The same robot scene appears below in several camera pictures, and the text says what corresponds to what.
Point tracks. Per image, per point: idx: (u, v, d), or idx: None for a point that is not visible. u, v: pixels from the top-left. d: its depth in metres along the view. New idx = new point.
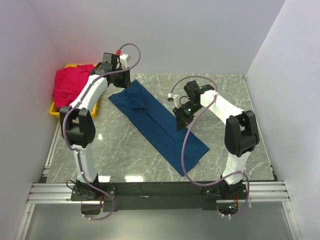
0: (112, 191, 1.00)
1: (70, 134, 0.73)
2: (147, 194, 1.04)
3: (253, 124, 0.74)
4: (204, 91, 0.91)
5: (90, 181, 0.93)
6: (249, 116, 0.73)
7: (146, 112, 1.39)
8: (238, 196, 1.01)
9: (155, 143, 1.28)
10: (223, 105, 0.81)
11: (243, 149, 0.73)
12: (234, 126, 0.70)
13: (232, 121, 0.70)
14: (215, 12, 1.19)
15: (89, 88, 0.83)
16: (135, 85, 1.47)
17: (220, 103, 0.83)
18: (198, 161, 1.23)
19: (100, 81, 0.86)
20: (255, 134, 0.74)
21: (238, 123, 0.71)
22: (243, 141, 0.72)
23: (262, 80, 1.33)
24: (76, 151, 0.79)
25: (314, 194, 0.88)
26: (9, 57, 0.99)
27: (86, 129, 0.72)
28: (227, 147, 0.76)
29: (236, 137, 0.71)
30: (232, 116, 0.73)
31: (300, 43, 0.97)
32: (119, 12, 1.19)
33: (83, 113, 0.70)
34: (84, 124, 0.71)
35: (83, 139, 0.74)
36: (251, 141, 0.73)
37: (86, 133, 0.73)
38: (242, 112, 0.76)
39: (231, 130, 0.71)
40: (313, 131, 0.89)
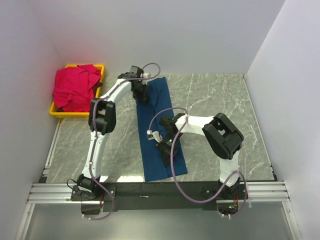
0: (112, 191, 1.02)
1: (96, 121, 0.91)
2: (147, 194, 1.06)
3: (229, 123, 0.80)
4: (176, 120, 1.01)
5: (95, 176, 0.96)
6: (220, 118, 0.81)
7: (154, 109, 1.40)
8: (237, 196, 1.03)
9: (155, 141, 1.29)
10: (195, 120, 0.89)
11: (232, 149, 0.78)
12: (212, 131, 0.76)
13: (208, 128, 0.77)
14: (215, 12, 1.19)
15: (117, 87, 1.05)
16: (157, 82, 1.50)
17: (192, 120, 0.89)
18: (168, 176, 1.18)
19: (126, 84, 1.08)
20: (234, 131, 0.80)
21: (213, 128, 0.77)
22: (227, 142, 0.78)
23: (262, 80, 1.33)
24: (95, 137, 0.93)
25: (314, 194, 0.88)
26: (9, 56, 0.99)
27: (109, 119, 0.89)
28: (217, 153, 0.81)
29: (219, 141, 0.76)
30: (207, 124, 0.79)
31: (300, 43, 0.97)
32: (119, 12, 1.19)
33: (110, 104, 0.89)
34: (108, 114, 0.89)
35: (105, 127, 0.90)
36: (236, 138, 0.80)
37: (107, 122, 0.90)
38: (214, 118, 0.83)
39: (210, 136, 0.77)
40: (313, 132, 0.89)
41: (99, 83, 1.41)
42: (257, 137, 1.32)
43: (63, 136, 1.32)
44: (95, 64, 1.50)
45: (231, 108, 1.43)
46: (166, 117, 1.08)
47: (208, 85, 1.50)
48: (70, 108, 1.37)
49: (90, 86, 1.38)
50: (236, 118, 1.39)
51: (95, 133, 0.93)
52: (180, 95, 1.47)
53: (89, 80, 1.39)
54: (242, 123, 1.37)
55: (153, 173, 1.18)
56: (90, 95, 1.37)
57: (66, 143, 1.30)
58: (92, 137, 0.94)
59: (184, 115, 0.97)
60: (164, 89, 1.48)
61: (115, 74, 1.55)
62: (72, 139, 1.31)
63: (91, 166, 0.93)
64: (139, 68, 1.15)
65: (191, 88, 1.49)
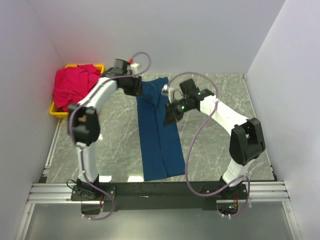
0: (112, 191, 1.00)
1: (75, 132, 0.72)
2: (147, 194, 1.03)
3: (259, 133, 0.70)
4: (204, 98, 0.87)
5: (91, 180, 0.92)
6: (255, 125, 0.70)
7: (155, 109, 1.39)
8: (238, 196, 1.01)
9: (154, 141, 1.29)
10: (225, 112, 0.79)
11: (249, 159, 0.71)
12: (241, 137, 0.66)
13: (238, 132, 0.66)
14: (215, 12, 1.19)
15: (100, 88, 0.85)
16: (160, 82, 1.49)
17: (222, 110, 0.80)
18: (167, 176, 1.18)
19: (110, 83, 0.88)
20: (261, 143, 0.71)
21: (244, 134, 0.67)
22: (249, 151, 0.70)
23: (262, 80, 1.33)
24: (79, 149, 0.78)
25: (314, 194, 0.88)
26: (9, 57, 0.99)
27: (91, 128, 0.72)
28: (232, 156, 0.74)
29: (243, 149, 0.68)
30: (237, 126, 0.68)
31: (300, 43, 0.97)
32: (119, 12, 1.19)
33: (90, 111, 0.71)
34: (89, 122, 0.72)
35: (87, 139, 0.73)
36: (258, 149, 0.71)
37: (89, 132, 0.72)
38: (247, 120, 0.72)
39: (237, 140, 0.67)
40: (313, 132, 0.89)
41: None
42: None
43: (63, 136, 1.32)
44: (95, 64, 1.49)
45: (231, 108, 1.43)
46: (190, 85, 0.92)
47: (208, 85, 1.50)
48: None
49: (90, 86, 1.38)
50: None
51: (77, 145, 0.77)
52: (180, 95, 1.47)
53: (89, 80, 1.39)
54: None
55: (153, 172, 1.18)
56: None
57: (67, 143, 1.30)
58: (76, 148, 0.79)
59: (213, 97, 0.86)
60: None
61: None
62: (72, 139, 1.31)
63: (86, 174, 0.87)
64: (124, 60, 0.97)
65: None
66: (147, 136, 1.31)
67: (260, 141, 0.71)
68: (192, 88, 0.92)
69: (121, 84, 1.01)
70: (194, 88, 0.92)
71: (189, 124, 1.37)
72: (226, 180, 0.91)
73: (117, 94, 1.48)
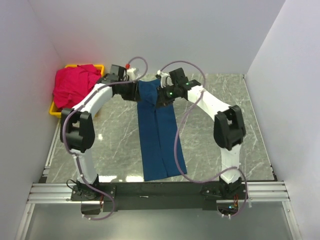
0: (112, 191, 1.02)
1: (68, 137, 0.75)
2: (147, 194, 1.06)
3: (239, 118, 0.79)
4: (191, 88, 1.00)
5: (90, 182, 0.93)
6: (236, 110, 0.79)
7: (154, 109, 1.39)
8: (238, 196, 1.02)
9: (154, 141, 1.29)
10: (210, 101, 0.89)
11: (232, 142, 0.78)
12: (223, 121, 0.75)
13: (219, 117, 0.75)
14: (215, 12, 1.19)
15: (94, 94, 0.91)
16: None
17: (206, 99, 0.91)
18: (168, 177, 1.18)
19: (105, 90, 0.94)
20: (241, 128, 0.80)
21: (225, 119, 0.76)
22: (230, 135, 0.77)
23: (262, 80, 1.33)
24: (75, 155, 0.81)
25: (314, 194, 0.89)
26: (9, 57, 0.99)
27: (85, 133, 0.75)
28: (216, 141, 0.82)
29: (224, 132, 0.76)
30: (220, 112, 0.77)
31: (300, 44, 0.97)
32: (119, 12, 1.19)
33: (84, 116, 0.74)
34: (83, 128, 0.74)
35: (81, 144, 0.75)
36: (239, 134, 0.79)
37: (84, 137, 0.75)
38: (229, 107, 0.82)
39: (219, 124, 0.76)
40: (313, 132, 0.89)
41: None
42: (257, 137, 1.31)
43: None
44: (95, 64, 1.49)
45: None
46: (180, 74, 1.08)
47: (208, 85, 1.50)
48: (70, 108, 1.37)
49: (90, 86, 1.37)
50: None
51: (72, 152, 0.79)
52: None
53: (89, 80, 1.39)
54: None
55: (153, 172, 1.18)
56: None
57: None
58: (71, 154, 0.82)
59: (200, 87, 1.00)
60: None
61: None
62: None
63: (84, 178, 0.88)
64: (119, 67, 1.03)
65: None
66: (147, 136, 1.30)
67: (241, 127, 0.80)
68: (182, 77, 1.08)
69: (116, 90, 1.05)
70: (183, 78, 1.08)
71: (189, 124, 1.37)
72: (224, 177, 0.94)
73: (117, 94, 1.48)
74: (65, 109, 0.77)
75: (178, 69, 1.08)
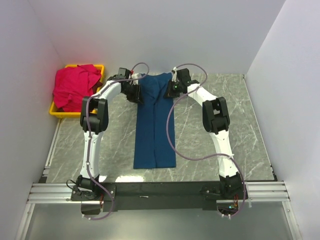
0: (112, 191, 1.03)
1: (89, 119, 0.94)
2: (147, 194, 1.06)
3: (224, 107, 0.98)
4: (190, 84, 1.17)
5: (93, 175, 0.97)
6: (221, 100, 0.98)
7: (154, 101, 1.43)
8: (238, 196, 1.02)
9: (150, 136, 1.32)
10: (203, 93, 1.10)
11: (217, 127, 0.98)
12: (208, 108, 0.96)
13: (206, 104, 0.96)
14: (215, 12, 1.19)
15: (108, 88, 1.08)
16: (163, 77, 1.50)
17: (200, 92, 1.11)
18: (156, 167, 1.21)
19: (116, 84, 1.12)
20: (226, 116, 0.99)
21: (211, 106, 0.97)
22: (215, 121, 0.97)
23: (262, 80, 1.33)
24: (89, 137, 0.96)
25: (314, 194, 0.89)
26: (9, 57, 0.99)
27: (102, 116, 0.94)
28: (204, 126, 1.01)
29: (209, 118, 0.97)
30: (207, 100, 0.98)
31: (300, 44, 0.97)
32: (118, 12, 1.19)
33: (102, 102, 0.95)
34: (100, 112, 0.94)
35: (98, 126, 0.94)
36: (223, 121, 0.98)
37: (100, 120, 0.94)
38: (216, 99, 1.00)
39: (205, 111, 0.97)
40: (312, 132, 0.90)
41: (99, 83, 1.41)
42: (257, 137, 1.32)
43: (63, 136, 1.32)
44: (95, 64, 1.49)
45: (231, 108, 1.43)
46: (184, 74, 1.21)
47: (208, 85, 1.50)
48: (70, 108, 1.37)
49: (90, 86, 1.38)
50: (236, 118, 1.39)
51: (88, 133, 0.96)
52: None
53: (89, 80, 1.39)
54: (242, 123, 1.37)
55: (143, 160, 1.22)
56: (90, 95, 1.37)
57: (67, 143, 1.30)
58: (86, 137, 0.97)
59: (196, 84, 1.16)
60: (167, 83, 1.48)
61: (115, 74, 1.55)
62: (72, 139, 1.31)
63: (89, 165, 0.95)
64: (127, 69, 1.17)
65: None
66: (143, 130, 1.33)
67: (224, 114, 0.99)
68: (186, 76, 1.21)
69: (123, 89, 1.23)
70: (187, 77, 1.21)
71: (189, 124, 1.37)
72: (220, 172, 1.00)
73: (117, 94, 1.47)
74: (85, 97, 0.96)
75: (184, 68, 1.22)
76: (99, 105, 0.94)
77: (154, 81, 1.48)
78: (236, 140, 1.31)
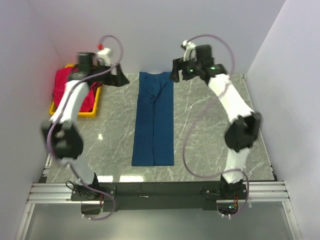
0: (112, 191, 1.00)
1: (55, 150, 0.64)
2: (147, 194, 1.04)
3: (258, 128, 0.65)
4: (215, 74, 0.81)
5: (89, 183, 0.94)
6: (256, 119, 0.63)
7: (154, 100, 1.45)
8: (238, 196, 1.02)
9: (149, 136, 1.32)
10: (231, 95, 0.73)
11: (241, 145, 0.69)
12: (240, 128, 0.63)
13: (238, 122, 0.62)
14: (215, 12, 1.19)
15: (69, 97, 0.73)
16: (163, 76, 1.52)
17: (230, 93, 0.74)
18: (153, 164, 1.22)
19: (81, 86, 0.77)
20: (255, 134, 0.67)
21: (243, 125, 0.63)
22: (241, 141, 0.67)
23: (262, 80, 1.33)
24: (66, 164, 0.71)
25: (314, 194, 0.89)
26: (9, 57, 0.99)
27: (78, 141, 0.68)
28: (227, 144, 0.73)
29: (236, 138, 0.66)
30: (239, 117, 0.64)
31: (300, 44, 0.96)
32: (118, 12, 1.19)
33: (68, 124, 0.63)
34: (70, 136, 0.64)
35: (71, 152, 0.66)
36: (249, 139, 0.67)
37: (75, 146, 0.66)
38: (250, 112, 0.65)
39: (233, 129, 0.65)
40: (312, 132, 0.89)
41: None
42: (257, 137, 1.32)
43: None
44: None
45: None
46: (207, 54, 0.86)
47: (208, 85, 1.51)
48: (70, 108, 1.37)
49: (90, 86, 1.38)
50: None
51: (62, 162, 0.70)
52: (180, 95, 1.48)
53: None
54: None
55: (141, 157, 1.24)
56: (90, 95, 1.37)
57: None
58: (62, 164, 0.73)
59: (226, 75, 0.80)
60: (168, 83, 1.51)
61: None
62: None
63: (82, 181, 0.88)
64: (86, 54, 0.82)
65: (191, 88, 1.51)
66: (142, 129, 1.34)
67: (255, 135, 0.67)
68: (208, 57, 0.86)
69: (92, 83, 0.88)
70: (210, 58, 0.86)
71: (189, 124, 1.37)
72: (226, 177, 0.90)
73: (117, 94, 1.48)
74: (44, 122, 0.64)
75: (206, 46, 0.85)
76: (64, 129, 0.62)
77: (155, 80, 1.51)
78: None
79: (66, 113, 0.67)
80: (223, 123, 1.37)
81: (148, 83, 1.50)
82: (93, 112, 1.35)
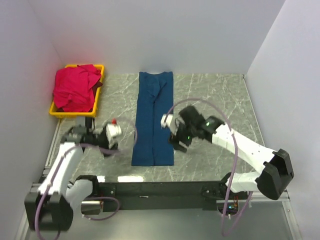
0: (112, 191, 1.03)
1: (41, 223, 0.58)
2: (147, 194, 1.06)
3: (288, 165, 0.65)
4: (215, 130, 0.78)
5: (89, 193, 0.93)
6: (284, 157, 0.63)
7: (154, 100, 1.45)
8: (238, 196, 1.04)
9: (149, 137, 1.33)
10: (245, 146, 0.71)
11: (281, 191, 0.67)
12: (275, 176, 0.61)
13: (269, 171, 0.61)
14: (215, 12, 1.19)
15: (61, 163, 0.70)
16: (163, 77, 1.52)
17: (243, 144, 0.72)
18: (153, 164, 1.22)
19: (74, 151, 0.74)
20: (290, 173, 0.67)
21: (277, 171, 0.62)
22: (280, 186, 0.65)
23: (262, 80, 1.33)
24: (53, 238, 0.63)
25: (314, 194, 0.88)
26: (8, 56, 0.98)
27: (65, 214, 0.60)
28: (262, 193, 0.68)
29: (276, 187, 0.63)
30: (269, 166, 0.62)
31: (300, 43, 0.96)
32: (118, 12, 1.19)
33: (56, 196, 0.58)
34: (56, 209, 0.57)
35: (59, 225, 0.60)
36: (285, 180, 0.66)
37: (62, 217, 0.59)
38: (273, 153, 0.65)
39: (271, 179, 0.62)
40: (312, 132, 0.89)
41: (99, 83, 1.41)
42: (257, 137, 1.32)
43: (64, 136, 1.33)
44: (95, 64, 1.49)
45: (231, 108, 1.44)
46: (194, 113, 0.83)
47: (208, 86, 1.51)
48: (70, 108, 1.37)
49: (90, 86, 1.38)
50: (236, 118, 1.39)
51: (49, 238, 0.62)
52: (180, 95, 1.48)
53: (89, 80, 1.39)
54: (242, 123, 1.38)
55: (141, 157, 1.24)
56: (90, 95, 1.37)
57: None
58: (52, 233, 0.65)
59: (225, 126, 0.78)
60: (168, 83, 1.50)
61: (115, 74, 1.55)
62: None
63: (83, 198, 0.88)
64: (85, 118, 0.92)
65: (191, 88, 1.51)
66: (142, 130, 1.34)
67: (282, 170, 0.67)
68: (197, 115, 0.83)
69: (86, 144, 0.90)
70: (199, 115, 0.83)
71: None
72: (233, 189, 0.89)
73: (117, 94, 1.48)
74: (30, 196, 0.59)
75: (190, 108, 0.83)
76: (51, 204, 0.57)
77: (155, 80, 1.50)
78: None
79: (56, 184, 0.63)
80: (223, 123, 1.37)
81: (148, 84, 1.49)
82: (93, 112, 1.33)
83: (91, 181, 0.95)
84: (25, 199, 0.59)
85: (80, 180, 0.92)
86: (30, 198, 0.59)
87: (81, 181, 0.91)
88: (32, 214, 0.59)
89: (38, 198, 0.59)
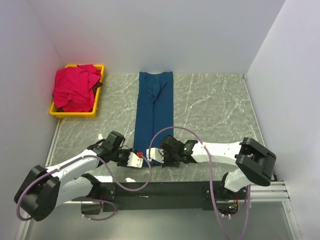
0: (112, 191, 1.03)
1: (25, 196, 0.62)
2: (147, 194, 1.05)
3: (258, 147, 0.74)
4: (192, 150, 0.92)
5: (85, 194, 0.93)
6: (248, 143, 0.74)
7: (154, 100, 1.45)
8: (238, 196, 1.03)
9: (149, 136, 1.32)
10: (219, 150, 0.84)
11: (270, 173, 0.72)
12: (248, 162, 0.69)
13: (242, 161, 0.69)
14: (215, 13, 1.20)
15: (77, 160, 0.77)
16: (163, 76, 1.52)
17: (215, 151, 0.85)
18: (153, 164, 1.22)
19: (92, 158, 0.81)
20: (268, 152, 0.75)
21: (247, 158, 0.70)
22: (264, 168, 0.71)
23: (262, 80, 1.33)
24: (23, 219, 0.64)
25: (314, 194, 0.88)
26: (8, 56, 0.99)
27: (47, 205, 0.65)
28: (258, 184, 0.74)
29: (258, 171, 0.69)
30: (238, 157, 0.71)
31: (301, 43, 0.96)
32: (117, 11, 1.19)
33: (51, 182, 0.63)
34: (44, 193, 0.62)
35: (34, 209, 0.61)
36: (267, 161, 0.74)
37: (41, 205, 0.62)
38: (241, 143, 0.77)
39: (247, 168, 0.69)
40: (312, 133, 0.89)
41: (99, 83, 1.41)
42: (257, 137, 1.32)
43: (63, 136, 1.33)
44: (95, 64, 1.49)
45: (231, 108, 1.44)
46: (173, 141, 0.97)
47: (208, 86, 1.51)
48: (70, 108, 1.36)
49: (90, 86, 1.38)
50: (236, 118, 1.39)
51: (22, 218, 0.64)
52: (180, 95, 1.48)
53: (89, 80, 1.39)
54: (242, 123, 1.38)
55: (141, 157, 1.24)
56: (90, 95, 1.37)
57: (66, 143, 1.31)
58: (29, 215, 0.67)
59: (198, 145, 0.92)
60: (168, 82, 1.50)
61: (115, 75, 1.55)
62: (71, 138, 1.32)
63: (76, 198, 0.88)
64: (118, 136, 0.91)
65: (191, 88, 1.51)
66: (142, 130, 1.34)
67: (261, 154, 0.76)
68: (175, 143, 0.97)
69: (106, 160, 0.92)
70: (176, 143, 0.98)
71: (189, 124, 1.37)
72: (234, 189, 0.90)
73: (117, 94, 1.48)
74: (38, 168, 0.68)
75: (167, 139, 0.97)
76: (45, 187, 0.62)
77: (155, 80, 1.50)
78: (237, 140, 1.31)
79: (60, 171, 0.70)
80: (223, 123, 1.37)
81: (148, 83, 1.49)
82: (93, 112, 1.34)
83: (91, 185, 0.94)
84: (34, 169, 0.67)
85: (84, 178, 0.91)
86: (38, 171, 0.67)
87: (85, 179, 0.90)
88: (25, 186, 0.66)
89: (41, 174, 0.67)
